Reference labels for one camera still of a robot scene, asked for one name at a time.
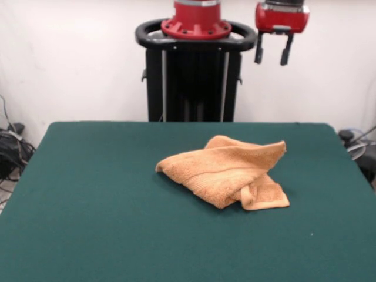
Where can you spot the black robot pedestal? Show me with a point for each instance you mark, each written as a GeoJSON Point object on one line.
{"type": "Point", "coordinates": [191, 88]}

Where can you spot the dark green table cloth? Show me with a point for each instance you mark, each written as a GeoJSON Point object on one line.
{"type": "Point", "coordinates": [117, 205]}

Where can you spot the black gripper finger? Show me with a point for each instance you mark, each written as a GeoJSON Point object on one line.
{"type": "Point", "coordinates": [259, 53]}
{"type": "Point", "coordinates": [284, 55]}

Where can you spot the tan terry towel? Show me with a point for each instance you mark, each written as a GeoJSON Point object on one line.
{"type": "Point", "coordinates": [223, 173]}

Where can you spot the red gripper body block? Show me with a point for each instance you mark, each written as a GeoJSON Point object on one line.
{"type": "Point", "coordinates": [282, 19]}

